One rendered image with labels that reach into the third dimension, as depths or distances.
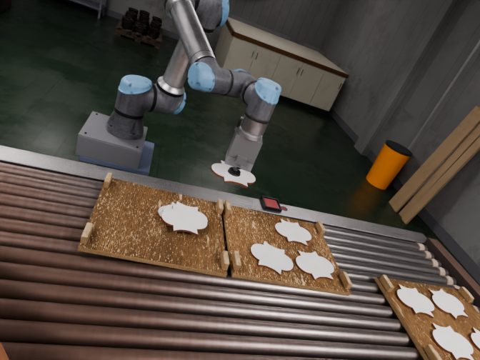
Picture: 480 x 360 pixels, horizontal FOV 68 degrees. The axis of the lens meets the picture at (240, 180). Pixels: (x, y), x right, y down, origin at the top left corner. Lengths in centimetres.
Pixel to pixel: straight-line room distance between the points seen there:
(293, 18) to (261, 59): 252
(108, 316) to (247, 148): 57
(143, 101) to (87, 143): 27
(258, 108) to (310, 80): 592
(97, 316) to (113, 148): 73
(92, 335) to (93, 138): 80
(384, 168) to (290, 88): 270
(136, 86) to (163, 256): 68
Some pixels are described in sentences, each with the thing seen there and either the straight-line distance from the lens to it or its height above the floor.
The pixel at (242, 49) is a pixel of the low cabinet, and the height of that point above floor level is 64.
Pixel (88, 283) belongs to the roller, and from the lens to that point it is 98.
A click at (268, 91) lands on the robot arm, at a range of 100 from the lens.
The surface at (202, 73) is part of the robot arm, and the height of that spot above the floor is 140.
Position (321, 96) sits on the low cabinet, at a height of 33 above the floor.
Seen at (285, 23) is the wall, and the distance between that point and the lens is 888.
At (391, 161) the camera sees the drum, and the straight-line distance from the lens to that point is 488.
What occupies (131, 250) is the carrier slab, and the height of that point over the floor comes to 94.
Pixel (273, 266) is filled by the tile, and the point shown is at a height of 94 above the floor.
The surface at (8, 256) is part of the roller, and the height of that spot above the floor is 91.
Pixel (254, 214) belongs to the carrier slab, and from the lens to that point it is 135.
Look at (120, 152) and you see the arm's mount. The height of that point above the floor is 93.
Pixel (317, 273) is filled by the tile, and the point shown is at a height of 94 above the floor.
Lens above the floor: 165
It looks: 28 degrees down
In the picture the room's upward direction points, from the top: 23 degrees clockwise
